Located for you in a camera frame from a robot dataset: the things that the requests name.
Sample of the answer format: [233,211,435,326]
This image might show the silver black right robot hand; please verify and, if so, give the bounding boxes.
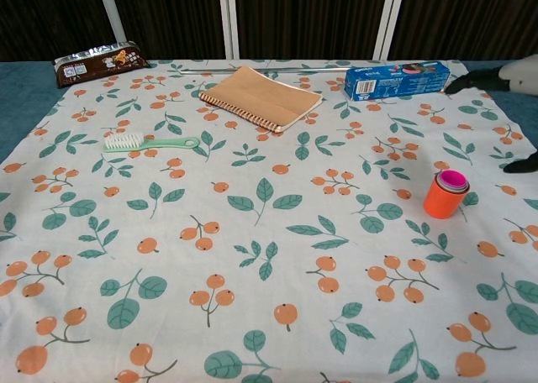
[444,55,538,174]

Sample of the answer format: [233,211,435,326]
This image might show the pink plastic cup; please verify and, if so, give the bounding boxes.
[438,169,464,187]

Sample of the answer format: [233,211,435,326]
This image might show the dark folding screen panel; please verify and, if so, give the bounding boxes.
[384,0,538,61]
[95,0,230,60]
[226,0,398,60]
[0,0,106,63]

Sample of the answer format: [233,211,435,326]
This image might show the blue Oreo cookie box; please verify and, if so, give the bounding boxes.
[344,60,451,102]

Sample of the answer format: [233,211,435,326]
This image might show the orange plastic cup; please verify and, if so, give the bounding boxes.
[423,171,468,219]

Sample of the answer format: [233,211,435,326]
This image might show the brown spiral notebook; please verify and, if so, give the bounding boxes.
[198,66,324,134]

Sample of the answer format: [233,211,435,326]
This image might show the thin metal rod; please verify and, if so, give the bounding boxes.
[180,62,352,74]

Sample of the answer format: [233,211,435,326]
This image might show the green brush white bristles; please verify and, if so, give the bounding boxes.
[103,131,202,154]

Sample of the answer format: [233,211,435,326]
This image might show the floral fruit print tablecloth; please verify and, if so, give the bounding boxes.
[0,58,538,383]

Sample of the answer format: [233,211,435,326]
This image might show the brown snack packet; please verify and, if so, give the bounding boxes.
[52,40,151,89]

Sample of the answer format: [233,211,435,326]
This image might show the teal table cover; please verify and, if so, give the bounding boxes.
[0,58,538,165]

